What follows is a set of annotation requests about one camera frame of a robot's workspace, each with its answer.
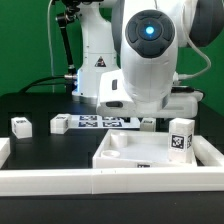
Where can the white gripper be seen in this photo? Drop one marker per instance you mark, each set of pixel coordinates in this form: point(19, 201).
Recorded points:
point(115, 102)

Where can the white marker tag sheet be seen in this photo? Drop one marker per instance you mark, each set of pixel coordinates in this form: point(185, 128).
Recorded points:
point(99, 122)

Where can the white square tabletop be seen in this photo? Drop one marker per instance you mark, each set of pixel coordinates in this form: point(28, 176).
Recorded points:
point(135, 149)

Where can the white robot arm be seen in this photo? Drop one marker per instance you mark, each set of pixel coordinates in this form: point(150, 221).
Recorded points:
point(122, 54)

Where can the white U-shaped obstacle fence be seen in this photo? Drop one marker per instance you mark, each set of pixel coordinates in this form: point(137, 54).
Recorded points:
point(104, 181)

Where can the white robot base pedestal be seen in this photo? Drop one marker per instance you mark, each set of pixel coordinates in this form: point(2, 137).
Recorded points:
point(99, 55)

